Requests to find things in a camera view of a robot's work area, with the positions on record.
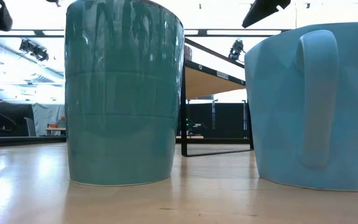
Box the purple glazed mug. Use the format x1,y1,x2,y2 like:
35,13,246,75
183,45,193,62

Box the light blue faceted mug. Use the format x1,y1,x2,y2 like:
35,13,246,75
244,21,358,192

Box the teal mug white handle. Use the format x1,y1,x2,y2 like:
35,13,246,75
64,0,185,187

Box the black overhead fixture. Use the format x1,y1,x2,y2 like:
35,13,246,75
227,39,246,62
19,39,50,62

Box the grey fabric cover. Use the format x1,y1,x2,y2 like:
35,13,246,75
31,103,67,137

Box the black backdrop curtain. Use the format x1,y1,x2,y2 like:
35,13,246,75
175,101,252,140

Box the wooden shelf black metal frame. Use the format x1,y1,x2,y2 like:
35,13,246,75
180,58,255,157

